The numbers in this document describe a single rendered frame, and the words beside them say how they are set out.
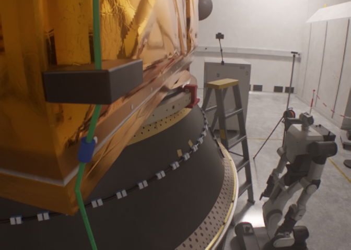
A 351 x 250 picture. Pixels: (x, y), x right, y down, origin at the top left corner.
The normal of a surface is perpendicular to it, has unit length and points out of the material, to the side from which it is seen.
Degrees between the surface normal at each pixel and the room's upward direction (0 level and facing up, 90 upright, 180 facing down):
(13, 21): 89
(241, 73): 90
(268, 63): 90
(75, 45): 89
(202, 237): 43
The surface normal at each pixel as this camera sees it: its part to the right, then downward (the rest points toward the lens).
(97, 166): 0.99, 0.05
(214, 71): -0.13, 0.34
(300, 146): -0.73, 0.15
